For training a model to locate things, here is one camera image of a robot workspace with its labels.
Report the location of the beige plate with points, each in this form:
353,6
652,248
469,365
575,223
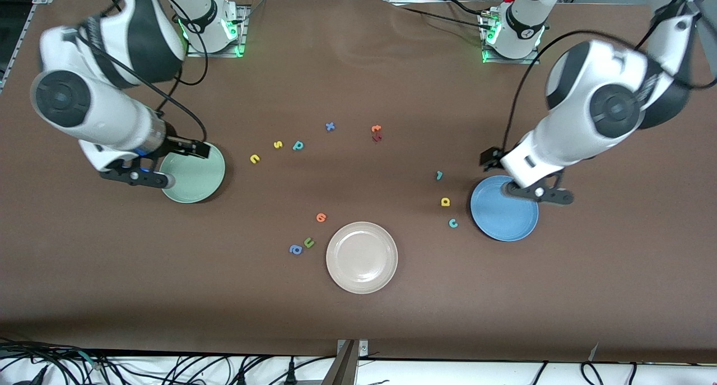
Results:
362,257

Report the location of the blue letter a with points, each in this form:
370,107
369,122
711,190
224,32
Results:
296,250

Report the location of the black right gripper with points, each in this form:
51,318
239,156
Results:
175,144

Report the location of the grey metal post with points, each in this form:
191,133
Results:
343,368

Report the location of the brown table cover sheet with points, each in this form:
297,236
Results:
358,323

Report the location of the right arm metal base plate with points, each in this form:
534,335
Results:
242,37

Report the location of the black power plug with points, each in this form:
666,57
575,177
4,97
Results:
291,371
241,377

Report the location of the green plate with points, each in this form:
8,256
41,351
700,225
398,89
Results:
196,177

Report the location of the blue plate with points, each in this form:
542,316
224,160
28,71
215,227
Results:
498,219

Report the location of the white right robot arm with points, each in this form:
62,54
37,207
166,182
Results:
101,110

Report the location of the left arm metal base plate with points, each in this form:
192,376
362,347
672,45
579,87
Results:
536,59

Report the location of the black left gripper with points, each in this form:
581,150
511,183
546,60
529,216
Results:
491,157

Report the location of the teal letter p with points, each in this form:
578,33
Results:
297,144

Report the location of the metal table edge bracket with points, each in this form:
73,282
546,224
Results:
363,348

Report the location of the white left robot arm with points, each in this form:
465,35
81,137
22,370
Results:
588,105

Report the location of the green letter u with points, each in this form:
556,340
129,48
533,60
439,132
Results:
308,244

